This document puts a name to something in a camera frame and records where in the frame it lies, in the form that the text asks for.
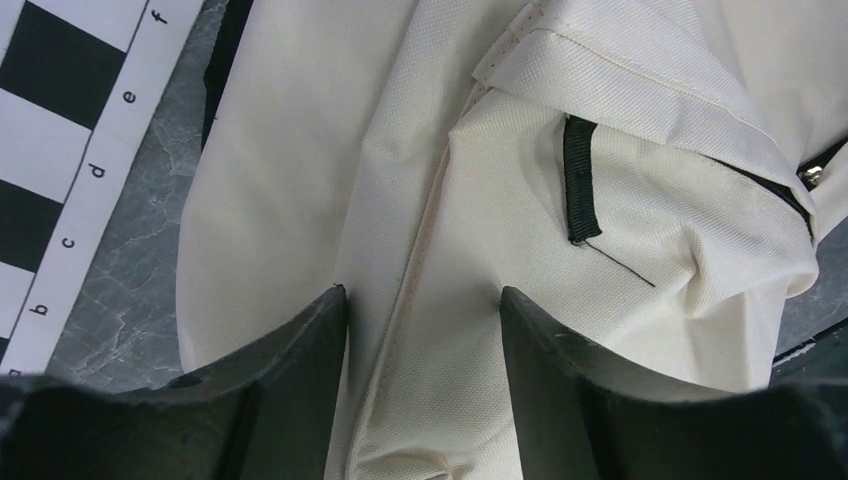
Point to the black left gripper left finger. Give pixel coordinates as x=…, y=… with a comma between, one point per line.
x=264, y=411

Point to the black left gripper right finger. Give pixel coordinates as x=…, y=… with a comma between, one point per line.
x=582, y=411

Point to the beige canvas backpack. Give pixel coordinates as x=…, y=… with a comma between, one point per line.
x=632, y=166

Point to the black white chessboard mat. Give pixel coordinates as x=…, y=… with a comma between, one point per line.
x=80, y=82

